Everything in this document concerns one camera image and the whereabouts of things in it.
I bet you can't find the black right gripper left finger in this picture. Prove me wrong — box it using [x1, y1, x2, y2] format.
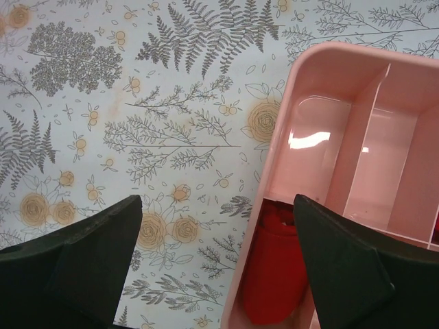
[1, 195, 142, 328]

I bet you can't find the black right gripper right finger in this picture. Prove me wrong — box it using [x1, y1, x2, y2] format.
[294, 195, 438, 328]

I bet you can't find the red folded cloth in tray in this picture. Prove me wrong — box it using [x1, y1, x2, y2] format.
[241, 199, 308, 325]

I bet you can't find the pink plastic organizer tray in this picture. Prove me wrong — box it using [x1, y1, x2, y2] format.
[221, 42, 438, 328]

